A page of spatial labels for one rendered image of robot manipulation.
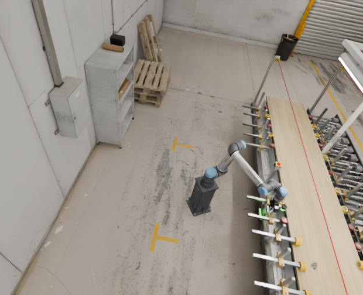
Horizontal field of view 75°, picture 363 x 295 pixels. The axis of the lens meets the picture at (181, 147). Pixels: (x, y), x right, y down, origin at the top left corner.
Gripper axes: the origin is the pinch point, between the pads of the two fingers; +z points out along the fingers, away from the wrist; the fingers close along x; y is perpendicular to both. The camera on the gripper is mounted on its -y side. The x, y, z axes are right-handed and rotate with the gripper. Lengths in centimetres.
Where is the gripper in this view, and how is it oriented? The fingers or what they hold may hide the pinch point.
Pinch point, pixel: (270, 210)
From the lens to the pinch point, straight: 289.3
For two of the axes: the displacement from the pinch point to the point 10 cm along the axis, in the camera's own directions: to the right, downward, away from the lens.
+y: 1.6, -7.0, 7.0
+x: -9.8, -2.1, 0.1
